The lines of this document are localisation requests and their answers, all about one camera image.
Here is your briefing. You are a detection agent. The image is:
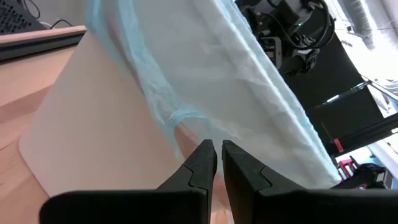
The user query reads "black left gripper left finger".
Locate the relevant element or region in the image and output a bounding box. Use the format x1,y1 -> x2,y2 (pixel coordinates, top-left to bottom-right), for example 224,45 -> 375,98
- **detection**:
39,139 -> 218,224

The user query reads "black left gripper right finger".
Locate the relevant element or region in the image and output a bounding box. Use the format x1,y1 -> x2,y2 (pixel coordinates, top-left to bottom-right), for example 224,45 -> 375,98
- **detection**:
221,139 -> 398,224

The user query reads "light blue plastic trash bag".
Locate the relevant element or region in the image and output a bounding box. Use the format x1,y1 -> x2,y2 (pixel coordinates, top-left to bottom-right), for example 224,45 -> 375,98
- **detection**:
86,0 -> 342,191

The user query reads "black perforated case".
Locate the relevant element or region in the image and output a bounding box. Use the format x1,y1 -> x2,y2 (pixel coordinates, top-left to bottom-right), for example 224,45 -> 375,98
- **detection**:
0,0 -> 47,35

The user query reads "black partition wall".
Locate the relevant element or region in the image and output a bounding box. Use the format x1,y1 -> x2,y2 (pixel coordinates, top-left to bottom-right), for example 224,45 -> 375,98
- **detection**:
279,30 -> 386,150

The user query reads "white plastic trash bin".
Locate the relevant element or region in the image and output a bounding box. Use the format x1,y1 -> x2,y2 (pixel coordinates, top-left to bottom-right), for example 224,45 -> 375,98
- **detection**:
17,29 -> 200,198

